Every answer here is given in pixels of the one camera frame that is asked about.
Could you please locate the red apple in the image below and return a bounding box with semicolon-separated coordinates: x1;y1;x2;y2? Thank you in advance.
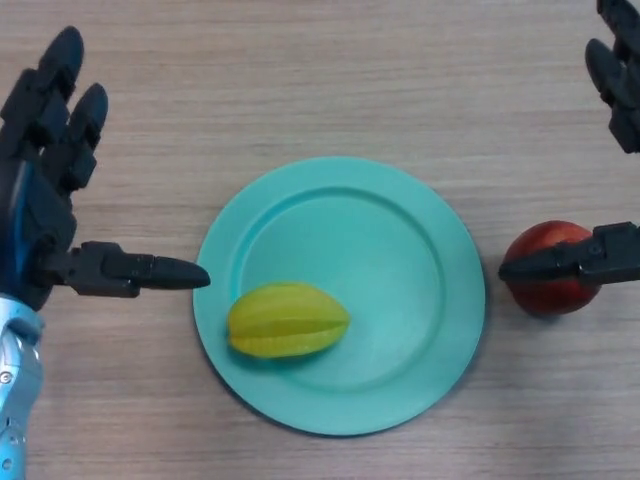
502;220;604;316

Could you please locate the green round plate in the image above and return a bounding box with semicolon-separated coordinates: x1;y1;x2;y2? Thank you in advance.
192;156;487;437

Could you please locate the yellow starfruit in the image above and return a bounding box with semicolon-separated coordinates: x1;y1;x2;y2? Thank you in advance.
227;282;351;360

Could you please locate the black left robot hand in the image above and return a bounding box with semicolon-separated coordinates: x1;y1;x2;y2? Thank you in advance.
0;25;211;311

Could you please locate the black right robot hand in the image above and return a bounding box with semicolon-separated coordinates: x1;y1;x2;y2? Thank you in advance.
498;0;640;287

